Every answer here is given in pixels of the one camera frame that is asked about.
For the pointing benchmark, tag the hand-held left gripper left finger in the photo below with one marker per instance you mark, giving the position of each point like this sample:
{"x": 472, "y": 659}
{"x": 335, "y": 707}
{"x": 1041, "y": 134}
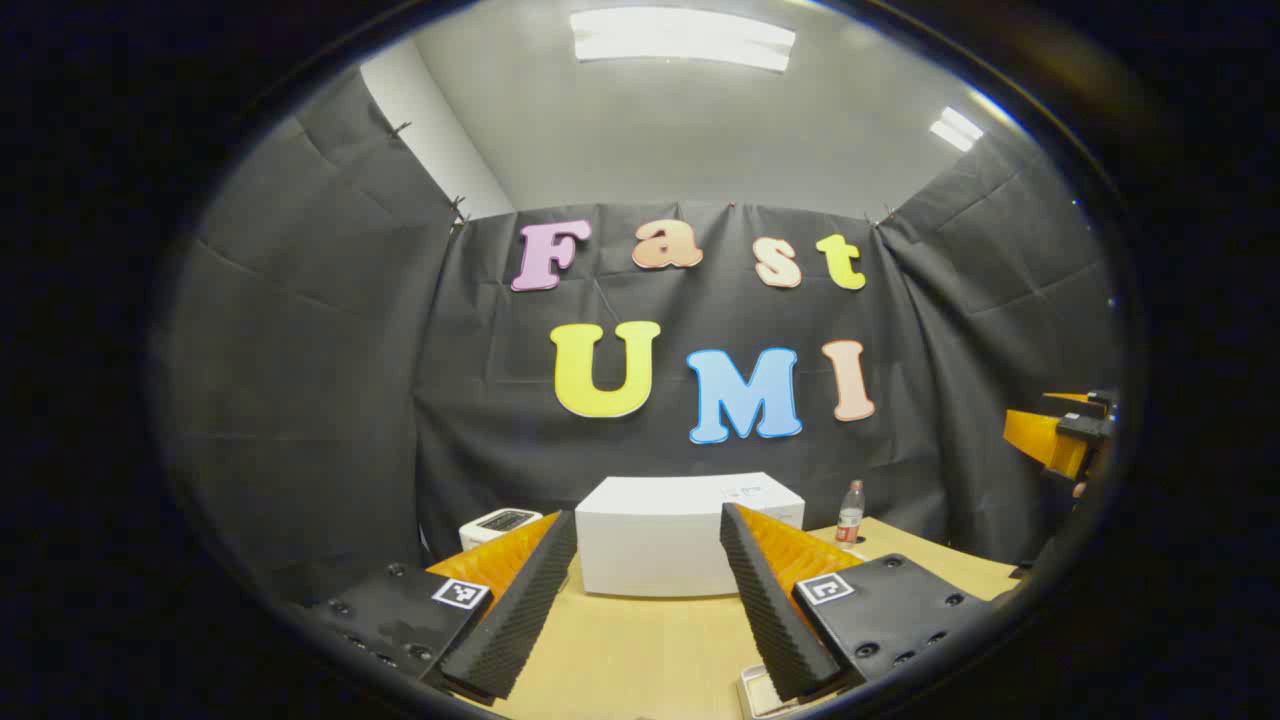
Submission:
{"x": 525, "y": 610}

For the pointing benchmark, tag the white toaster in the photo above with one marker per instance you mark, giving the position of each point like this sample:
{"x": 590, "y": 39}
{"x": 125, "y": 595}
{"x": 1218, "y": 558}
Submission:
{"x": 495, "y": 525}

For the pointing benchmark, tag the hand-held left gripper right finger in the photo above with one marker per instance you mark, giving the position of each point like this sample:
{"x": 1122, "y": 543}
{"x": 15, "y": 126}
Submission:
{"x": 765, "y": 610}

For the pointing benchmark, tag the large ceiling light panel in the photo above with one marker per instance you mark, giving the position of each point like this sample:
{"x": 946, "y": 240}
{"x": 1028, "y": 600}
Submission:
{"x": 680, "y": 38}

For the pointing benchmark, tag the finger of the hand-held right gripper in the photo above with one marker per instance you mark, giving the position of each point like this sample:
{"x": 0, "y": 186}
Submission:
{"x": 1035, "y": 430}

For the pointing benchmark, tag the white microwave oven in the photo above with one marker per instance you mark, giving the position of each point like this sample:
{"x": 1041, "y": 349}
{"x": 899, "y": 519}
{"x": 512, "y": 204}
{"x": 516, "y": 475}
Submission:
{"x": 660, "y": 540}

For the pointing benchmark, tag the small white rectangular tray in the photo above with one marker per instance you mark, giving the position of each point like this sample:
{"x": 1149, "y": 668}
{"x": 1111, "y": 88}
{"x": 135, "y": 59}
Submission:
{"x": 755, "y": 695}

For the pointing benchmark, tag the black backdrop cloth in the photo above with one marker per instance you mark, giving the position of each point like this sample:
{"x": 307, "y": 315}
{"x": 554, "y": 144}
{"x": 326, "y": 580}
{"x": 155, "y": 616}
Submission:
{"x": 320, "y": 350}

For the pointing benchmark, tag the small ceiling light panel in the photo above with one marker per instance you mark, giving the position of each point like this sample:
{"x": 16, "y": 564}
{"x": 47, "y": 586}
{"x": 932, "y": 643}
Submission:
{"x": 955, "y": 128}

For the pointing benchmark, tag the clear bottle with red label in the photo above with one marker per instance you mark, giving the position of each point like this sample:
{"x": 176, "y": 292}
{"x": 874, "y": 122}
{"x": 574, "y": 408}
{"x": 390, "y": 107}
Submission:
{"x": 850, "y": 515}

